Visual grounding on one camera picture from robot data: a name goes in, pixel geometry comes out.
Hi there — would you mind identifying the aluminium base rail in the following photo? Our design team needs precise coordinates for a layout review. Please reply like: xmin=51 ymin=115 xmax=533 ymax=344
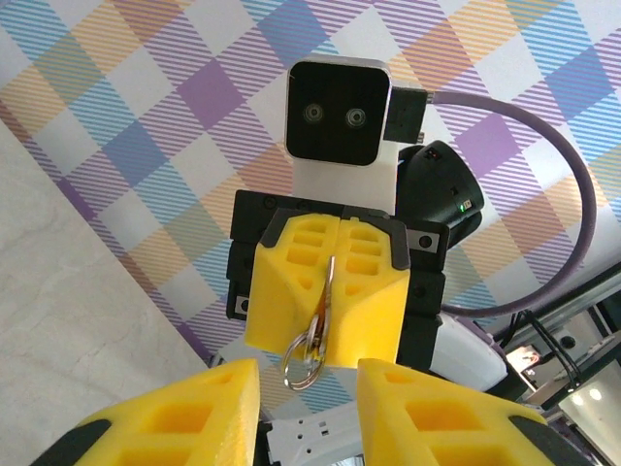
xmin=489 ymin=279 xmax=621 ymax=350

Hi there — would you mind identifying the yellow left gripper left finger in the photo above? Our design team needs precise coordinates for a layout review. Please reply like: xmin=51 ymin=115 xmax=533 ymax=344
xmin=36 ymin=357 xmax=261 ymax=466

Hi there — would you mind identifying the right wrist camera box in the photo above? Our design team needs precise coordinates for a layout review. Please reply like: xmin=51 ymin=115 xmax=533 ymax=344
xmin=283 ymin=55 xmax=398 ymax=215

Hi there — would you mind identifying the metal key with rings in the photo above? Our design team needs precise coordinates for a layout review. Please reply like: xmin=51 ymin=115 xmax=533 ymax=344
xmin=281 ymin=254 xmax=340 ymax=392

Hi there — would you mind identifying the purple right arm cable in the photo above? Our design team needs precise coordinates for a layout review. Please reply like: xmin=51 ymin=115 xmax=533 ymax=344
xmin=387 ymin=85 xmax=597 ymax=322

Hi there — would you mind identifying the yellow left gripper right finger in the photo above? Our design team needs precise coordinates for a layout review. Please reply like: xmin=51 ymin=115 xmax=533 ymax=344
xmin=357 ymin=357 xmax=591 ymax=466

